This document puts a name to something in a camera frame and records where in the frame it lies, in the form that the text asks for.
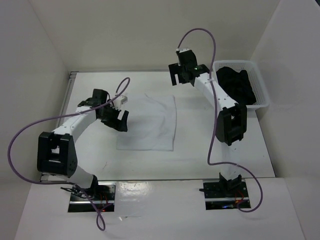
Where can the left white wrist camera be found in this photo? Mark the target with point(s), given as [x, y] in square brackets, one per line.
[119, 102]

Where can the black skirt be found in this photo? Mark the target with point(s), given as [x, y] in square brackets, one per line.
[236, 85]

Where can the white skirt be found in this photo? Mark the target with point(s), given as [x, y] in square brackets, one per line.
[151, 124]

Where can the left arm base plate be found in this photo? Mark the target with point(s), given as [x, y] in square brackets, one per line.
[104, 200]

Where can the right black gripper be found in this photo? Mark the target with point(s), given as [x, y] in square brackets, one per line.
[174, 69]

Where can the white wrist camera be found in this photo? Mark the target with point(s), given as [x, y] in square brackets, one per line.
[182, 50]
[119, 102]

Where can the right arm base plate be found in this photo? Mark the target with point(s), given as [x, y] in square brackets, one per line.
[216, 199]

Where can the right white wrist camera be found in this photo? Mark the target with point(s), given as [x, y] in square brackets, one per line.
[182, 50]

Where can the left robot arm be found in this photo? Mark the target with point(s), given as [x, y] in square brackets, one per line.
[56, 153]

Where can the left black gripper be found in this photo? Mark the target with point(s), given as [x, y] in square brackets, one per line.
[117, 124]

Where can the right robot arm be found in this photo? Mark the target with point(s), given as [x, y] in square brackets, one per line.
[230, 117]

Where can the white plastic basket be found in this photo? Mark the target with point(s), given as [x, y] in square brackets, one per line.
[254, 76]

